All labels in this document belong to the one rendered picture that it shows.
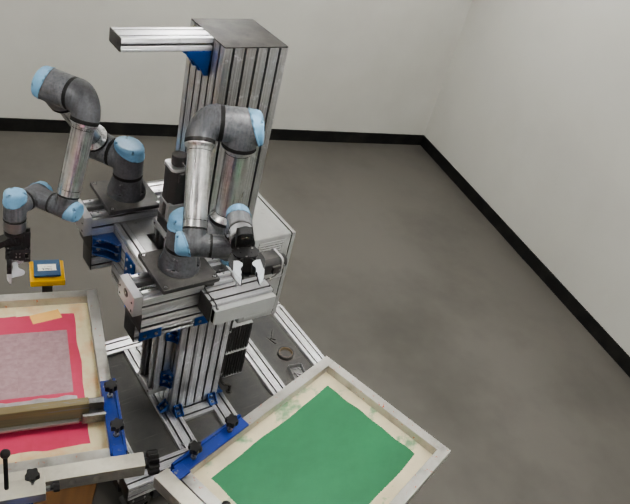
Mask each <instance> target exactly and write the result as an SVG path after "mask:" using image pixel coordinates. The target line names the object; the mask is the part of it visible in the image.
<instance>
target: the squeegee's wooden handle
mask: <svg viewBox="0 0 630 504"><path fill-rule="evenodd" d="M86 413H89V398H88V397H85V398H76V399H68V400H60V401H51V402H43V403H35V404H27V405H18V406H10V407H2V408H0V428H7V427H15V426H22V425H30V424H38V423H45V422H53V421H60V420H68V419H76V418H79V420H82V414H86Z"/></svg>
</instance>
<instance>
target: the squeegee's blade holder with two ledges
mask: <svg viewBox="0 0 630 504"><path fill-rule="evenodd" d="M77 423H79V418H76V419H68V420H60V421H53V422H45V423H38V424H30V425H22V426H15V427H7V428H0V434H3V433H10V432H17V431H25V430H32V429H40V428H47V427H55V426H62V425H69V424H77Z"/></svg>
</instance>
